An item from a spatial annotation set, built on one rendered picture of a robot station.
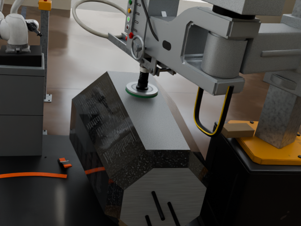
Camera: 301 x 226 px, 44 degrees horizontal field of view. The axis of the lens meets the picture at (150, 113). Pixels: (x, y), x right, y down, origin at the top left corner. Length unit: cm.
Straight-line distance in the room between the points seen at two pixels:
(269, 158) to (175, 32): 92
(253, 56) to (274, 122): 64
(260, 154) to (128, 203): 84
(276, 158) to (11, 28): 209
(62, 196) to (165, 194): 111
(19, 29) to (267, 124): 192
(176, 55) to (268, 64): 47
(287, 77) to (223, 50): 63
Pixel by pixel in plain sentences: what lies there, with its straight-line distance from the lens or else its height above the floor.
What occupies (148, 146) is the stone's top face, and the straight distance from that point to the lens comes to 196.
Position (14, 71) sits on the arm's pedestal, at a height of 77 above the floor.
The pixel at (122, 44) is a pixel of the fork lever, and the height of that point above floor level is 115.
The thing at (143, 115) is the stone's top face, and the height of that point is 87.
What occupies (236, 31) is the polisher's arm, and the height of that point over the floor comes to 152.
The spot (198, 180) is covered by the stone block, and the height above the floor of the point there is 73.
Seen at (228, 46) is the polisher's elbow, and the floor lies 145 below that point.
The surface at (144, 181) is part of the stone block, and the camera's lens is 193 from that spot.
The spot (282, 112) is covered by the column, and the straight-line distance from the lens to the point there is 240.
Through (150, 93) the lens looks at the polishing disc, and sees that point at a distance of 245.
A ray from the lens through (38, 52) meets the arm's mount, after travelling 311.
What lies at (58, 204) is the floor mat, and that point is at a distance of 286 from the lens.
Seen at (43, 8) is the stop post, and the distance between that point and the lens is 405.
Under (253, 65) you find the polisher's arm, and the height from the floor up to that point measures 135.
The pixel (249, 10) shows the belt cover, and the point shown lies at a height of 163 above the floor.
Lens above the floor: 186
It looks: 25 degrees down
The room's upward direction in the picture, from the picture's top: 10 degrees clockwise
